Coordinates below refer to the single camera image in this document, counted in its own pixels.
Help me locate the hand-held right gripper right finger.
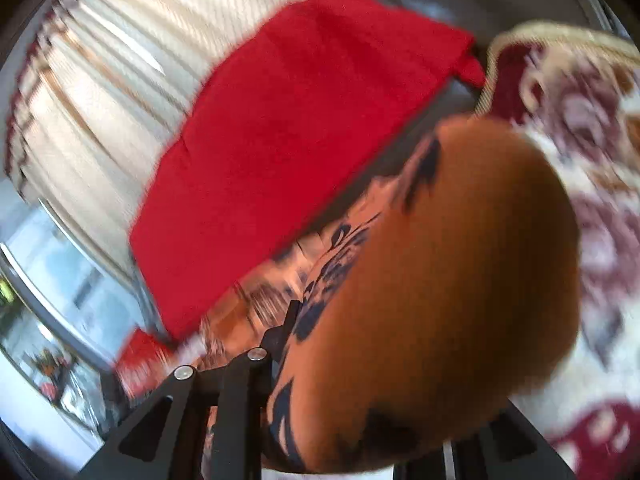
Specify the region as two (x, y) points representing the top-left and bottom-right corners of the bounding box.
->
(440, 402), (576, 480)

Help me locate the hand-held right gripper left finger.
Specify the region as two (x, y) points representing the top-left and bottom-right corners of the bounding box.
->
(82, 299), (303, 480)

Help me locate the orange floral dress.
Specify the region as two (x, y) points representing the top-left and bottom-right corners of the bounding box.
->
(200, 115), (583, 475)

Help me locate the red tin box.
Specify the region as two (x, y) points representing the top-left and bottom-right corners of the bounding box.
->
(114, 329), (177, 397)

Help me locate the silver standing air conditioner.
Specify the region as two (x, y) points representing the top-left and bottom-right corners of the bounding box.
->
(0, 195), (153, 361)

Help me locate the red blanket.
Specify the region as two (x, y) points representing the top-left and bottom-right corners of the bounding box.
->
(129, 0), (487, 342)

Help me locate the floral plush blanket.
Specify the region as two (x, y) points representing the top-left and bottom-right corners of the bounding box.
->
(475, 20), (640, 480)

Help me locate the cream dotted curtain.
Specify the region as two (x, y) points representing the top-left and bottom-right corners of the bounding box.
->
(5, 0), (321, 281)

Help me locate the dark leather sofa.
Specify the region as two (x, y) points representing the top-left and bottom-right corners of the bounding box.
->
(370, 0), (621, 111)

